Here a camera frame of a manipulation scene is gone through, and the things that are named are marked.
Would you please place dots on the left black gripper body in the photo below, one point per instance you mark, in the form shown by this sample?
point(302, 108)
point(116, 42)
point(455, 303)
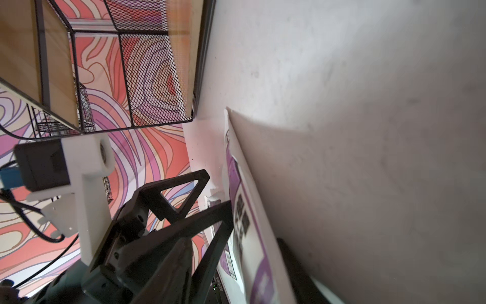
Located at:
point(145, 258)

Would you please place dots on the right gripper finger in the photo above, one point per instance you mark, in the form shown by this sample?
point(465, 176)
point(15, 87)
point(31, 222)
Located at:
point(304, 288)

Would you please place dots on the purple coffee bag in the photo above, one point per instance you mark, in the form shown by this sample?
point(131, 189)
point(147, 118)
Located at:
point(228, 278)
point(259, 260)

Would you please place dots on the two-tier wooden wire shelf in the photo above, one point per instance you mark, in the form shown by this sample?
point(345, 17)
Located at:
point(141, 61)

